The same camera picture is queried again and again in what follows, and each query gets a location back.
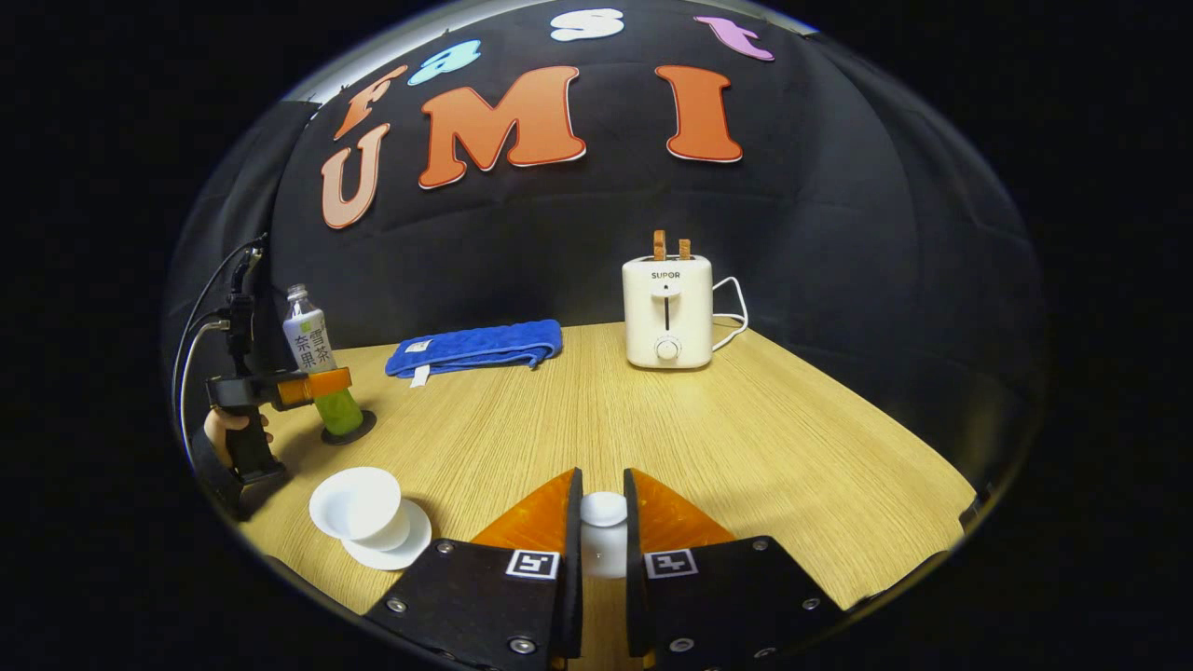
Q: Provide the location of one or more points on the white saucer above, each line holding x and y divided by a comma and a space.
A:
410, 545

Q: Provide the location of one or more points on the white toaster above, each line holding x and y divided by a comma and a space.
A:
666, 312

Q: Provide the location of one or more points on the dark brown round coaster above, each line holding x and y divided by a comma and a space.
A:
359, 431

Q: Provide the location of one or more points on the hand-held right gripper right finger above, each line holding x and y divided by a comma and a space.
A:
727, 606

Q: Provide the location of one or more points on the white teacup lid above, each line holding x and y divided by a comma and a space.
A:
604, 522

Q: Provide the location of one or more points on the blue folded towel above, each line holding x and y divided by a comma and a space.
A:
475, 347

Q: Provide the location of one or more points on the green-label plastic water bottle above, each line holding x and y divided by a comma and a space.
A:
317, 349

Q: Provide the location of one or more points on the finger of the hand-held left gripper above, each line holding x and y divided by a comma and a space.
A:
315, 387

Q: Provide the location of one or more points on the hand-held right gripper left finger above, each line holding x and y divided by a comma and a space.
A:
485, 606

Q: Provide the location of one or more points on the white porcelain teacup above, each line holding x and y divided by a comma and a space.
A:
359, 503

